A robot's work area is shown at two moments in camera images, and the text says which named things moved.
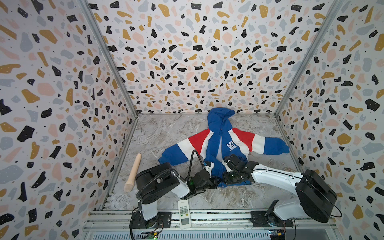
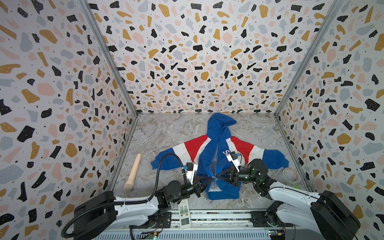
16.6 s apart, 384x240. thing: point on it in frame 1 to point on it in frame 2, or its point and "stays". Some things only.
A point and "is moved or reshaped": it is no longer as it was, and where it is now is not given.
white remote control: (185, 220) stays
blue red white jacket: (220, 138) is moved or reshaped
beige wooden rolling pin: (129, 185) stays
